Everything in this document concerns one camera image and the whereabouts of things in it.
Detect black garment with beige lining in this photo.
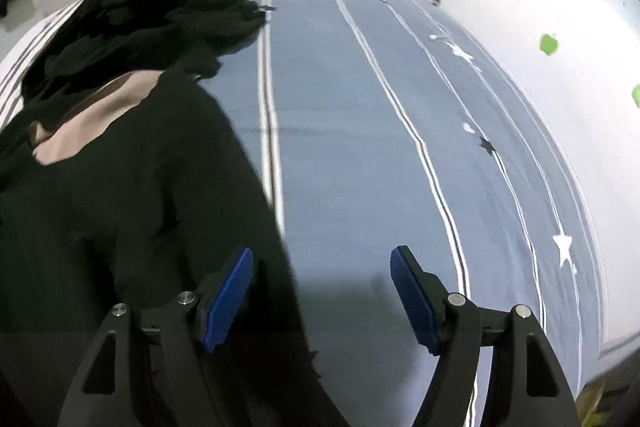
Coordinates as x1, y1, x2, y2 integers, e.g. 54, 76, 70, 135
1, 70, 344, 426

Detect black clothes pile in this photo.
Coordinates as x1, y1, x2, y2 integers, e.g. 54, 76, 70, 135
21, 0, 267, 106

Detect striped star bed sheet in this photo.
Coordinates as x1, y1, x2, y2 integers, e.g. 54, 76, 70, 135
191, 0, 600, 426

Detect white headboard green apples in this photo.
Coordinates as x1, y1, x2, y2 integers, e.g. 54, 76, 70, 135
444, 0, 640, 358

